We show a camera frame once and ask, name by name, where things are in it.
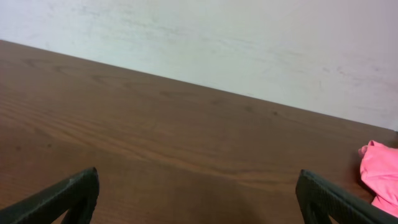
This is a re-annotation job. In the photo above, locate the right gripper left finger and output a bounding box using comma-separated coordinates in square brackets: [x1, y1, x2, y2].
[1, 167, 100, 224]

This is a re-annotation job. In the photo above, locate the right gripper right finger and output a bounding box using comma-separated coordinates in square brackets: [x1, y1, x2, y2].
[295, 169, 397, 224]

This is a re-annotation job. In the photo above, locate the pink garment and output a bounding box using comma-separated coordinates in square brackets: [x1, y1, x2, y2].
[358, 141, 397, 217]

